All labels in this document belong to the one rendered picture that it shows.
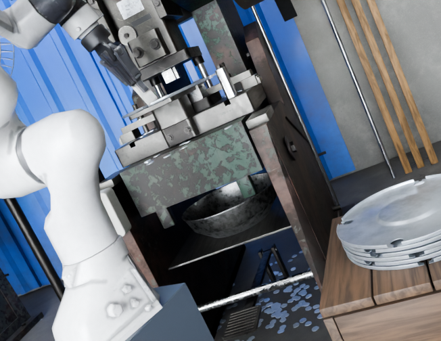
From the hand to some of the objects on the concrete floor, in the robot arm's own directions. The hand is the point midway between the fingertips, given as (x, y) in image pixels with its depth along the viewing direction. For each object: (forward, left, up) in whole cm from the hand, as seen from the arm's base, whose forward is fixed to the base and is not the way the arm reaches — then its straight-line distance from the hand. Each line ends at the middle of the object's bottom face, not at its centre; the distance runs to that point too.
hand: (144, 92), depth 133 cm
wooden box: (-13, -58, -82) cm, 101 cm away
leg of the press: (+47, -13, -82) cm, 96 cm away
